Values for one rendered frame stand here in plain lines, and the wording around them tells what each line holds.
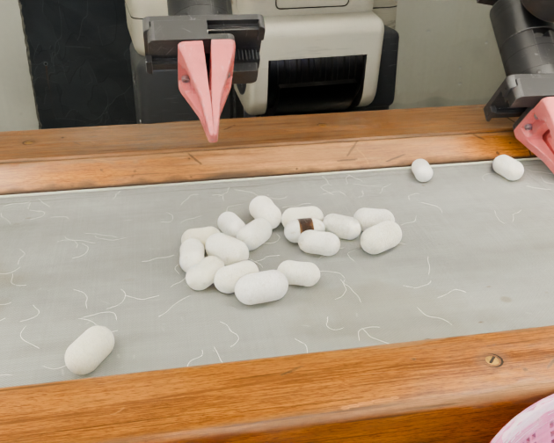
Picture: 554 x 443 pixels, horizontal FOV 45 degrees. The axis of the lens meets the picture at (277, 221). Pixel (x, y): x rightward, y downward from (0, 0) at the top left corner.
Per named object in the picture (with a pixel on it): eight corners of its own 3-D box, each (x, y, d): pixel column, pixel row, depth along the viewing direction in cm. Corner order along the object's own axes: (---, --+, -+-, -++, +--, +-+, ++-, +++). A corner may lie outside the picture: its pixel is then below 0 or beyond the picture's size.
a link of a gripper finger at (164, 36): (245, 116, 53) (233, 18, 56) (152, 120, 52) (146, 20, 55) (238, 156, 59) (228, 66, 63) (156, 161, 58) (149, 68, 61)
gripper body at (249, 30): (266, 31, 56) (257, -39, 59) (142, 34, 55) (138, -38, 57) (258, 76, 62) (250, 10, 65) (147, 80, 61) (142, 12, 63)
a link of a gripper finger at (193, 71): (275, 114, 53) (261, 18, 57) (184, 119, 52) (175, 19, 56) (266, 155, 60) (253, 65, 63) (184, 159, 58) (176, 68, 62)
